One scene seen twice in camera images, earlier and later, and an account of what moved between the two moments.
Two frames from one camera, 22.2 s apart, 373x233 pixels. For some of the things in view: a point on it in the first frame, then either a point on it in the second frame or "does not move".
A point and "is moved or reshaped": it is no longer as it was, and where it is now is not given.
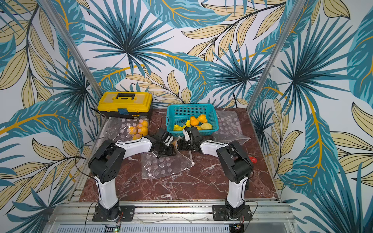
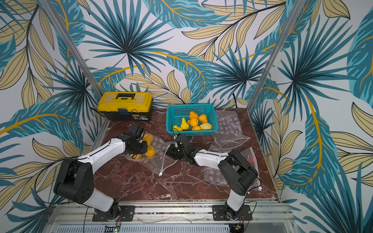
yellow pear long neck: [188, 123] is moved or reshaped
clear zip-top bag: [229, 128] does not move
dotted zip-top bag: [153, 167] -> [213, 175]
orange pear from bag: [194, 121] does not move
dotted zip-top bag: [120, 128] -> [155, 158]
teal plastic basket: [203, 116] does not move
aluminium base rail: [172, 216] does not move
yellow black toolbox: [127, 104] does not move
